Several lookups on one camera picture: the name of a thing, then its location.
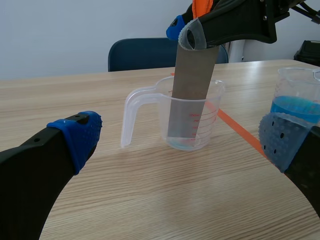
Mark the clear beaker with blue liquid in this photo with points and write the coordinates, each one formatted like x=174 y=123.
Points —
x=295 y=105

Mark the grey metal plate orange strip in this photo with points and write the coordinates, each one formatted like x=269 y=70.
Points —
x=192 y=75

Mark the empty clear plastic beaker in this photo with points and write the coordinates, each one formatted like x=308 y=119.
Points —
x=150 y=100

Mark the dark blue chair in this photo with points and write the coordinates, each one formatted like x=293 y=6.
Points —
x=140 y=55

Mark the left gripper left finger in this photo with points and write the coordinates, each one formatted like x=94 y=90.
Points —
x=37 y=175

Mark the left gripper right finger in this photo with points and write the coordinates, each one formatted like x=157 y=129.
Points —
x=300 y=155

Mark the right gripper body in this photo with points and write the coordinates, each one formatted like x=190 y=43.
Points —
x=282 y=7

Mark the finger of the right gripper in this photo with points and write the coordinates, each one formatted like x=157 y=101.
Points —
x=237 y=22
x=175 y=27

